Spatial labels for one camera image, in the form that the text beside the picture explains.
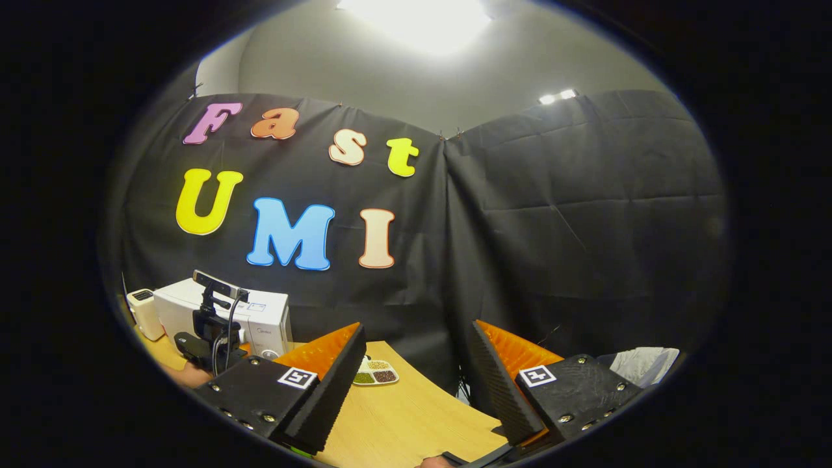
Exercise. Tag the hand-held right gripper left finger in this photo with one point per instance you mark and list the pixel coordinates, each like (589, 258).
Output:
(331, 390)

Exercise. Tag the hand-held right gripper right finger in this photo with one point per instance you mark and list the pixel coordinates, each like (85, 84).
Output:
(504, 390)

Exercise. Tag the white microwave oven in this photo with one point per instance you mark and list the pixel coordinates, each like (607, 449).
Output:
(263, 318)

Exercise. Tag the white divided dish with beans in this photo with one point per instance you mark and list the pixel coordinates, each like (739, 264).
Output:
(377, 373)

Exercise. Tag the white toaster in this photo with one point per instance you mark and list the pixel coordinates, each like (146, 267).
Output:
(144, 315)

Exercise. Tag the light grey cloth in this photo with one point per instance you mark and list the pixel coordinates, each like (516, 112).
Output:
(640, 365)

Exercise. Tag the black backdrop cloth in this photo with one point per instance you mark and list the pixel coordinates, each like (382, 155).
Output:
(572, 227)

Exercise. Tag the small ceiling light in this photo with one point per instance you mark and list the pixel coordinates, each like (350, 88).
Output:
(558, 97)

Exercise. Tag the large ceiling light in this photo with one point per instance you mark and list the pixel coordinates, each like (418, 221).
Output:
(416, 23)

